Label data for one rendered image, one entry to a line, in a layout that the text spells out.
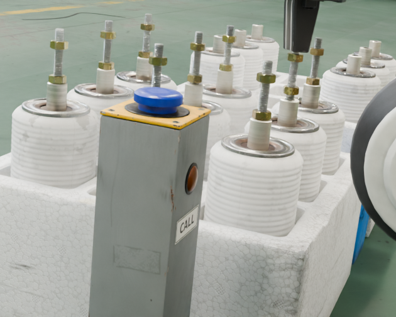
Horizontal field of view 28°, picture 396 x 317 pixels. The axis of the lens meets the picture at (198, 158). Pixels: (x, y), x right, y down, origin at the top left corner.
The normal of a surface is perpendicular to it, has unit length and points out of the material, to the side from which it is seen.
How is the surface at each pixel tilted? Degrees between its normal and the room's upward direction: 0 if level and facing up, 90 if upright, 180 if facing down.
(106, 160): 90
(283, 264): 90
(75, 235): 90
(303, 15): 90
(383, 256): 0
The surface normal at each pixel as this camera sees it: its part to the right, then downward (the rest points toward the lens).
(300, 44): 0.38, 0.29
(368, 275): 0.09, -0.95
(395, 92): -0.65, -0.44
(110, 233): -0.35, 0.23
